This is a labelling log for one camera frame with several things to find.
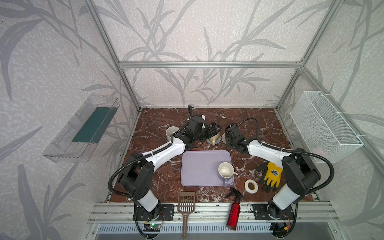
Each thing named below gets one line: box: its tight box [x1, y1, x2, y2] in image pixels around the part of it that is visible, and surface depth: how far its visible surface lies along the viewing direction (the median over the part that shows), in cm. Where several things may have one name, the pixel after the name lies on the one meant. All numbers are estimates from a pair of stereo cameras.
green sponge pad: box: [72, 107, 118, 144], surface depth 68 cm
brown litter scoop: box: [177, 192, 196, 239], surface depth 78 cm
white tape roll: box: [244, 179, 259, 194], surface depth 83 cm
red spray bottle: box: [225, 187, 246, 231], surface depth 73 cm
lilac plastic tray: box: [180, 150, 234, 187], surface depth 91 cm
